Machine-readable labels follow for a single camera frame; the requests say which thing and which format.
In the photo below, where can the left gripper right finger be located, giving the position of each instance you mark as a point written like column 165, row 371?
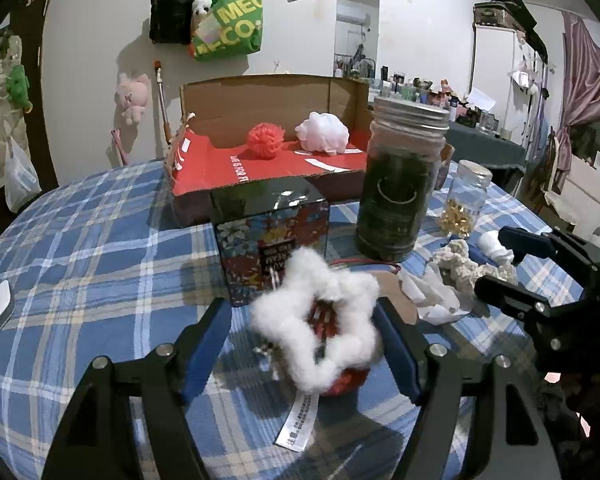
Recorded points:
column 507, row 439

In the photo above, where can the small panda plush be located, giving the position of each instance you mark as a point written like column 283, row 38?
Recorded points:
column 200, row 8

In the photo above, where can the pink plush toy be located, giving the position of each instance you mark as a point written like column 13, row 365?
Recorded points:
column 133, row 96

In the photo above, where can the white foam piece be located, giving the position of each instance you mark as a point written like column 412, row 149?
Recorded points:
column 493, row 249

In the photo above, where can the orange handled brush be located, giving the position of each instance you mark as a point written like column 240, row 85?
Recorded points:
column 162, row 102

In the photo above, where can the white plastic bag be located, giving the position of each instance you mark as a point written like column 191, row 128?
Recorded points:
column 20, row 178

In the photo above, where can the beige knitted scrunchie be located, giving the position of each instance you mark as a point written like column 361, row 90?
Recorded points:
column 465, row 272

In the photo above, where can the white wardrobe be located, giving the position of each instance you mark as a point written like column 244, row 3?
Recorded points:
column 509, row 70

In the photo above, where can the white fluffy red pouch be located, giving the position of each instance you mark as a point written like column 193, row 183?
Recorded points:
column 321, row 320

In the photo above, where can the red mesh bath pouf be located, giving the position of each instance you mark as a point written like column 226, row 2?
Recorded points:
column 265, row 140

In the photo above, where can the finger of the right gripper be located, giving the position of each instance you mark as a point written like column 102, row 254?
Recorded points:
column 555, row 245
column 513, row 300

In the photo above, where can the floral black tin box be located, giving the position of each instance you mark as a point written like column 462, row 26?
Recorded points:
column 258, row 224

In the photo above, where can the red cardboard box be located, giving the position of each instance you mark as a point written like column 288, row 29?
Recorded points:
column 210, row 149

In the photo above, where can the dark green covered table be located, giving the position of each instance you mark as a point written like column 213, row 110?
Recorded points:
column 506, row 160

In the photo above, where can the blue plaid tablecloth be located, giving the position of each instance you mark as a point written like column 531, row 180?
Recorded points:
column 100, row 268

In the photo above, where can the dark glass jar metal lid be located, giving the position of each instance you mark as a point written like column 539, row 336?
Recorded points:
column 403, row 158

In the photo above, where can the green tote bag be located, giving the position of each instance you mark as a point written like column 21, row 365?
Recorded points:
column 232, row 28

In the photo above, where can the green plush on door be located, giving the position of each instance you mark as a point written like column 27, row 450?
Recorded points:
column 17, row 87

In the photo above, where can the pink curtain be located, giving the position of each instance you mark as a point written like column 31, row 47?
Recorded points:
column 581, row 95

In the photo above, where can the white tissue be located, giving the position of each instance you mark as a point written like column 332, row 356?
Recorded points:
column 436, row 302

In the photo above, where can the small jar gold capsules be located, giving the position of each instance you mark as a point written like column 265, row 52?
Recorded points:
column 466, row 197

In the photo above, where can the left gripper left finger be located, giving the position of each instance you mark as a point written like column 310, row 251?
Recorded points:
column 95, row 438

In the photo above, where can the black backpack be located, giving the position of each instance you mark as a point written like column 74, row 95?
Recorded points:
column 170, row 21

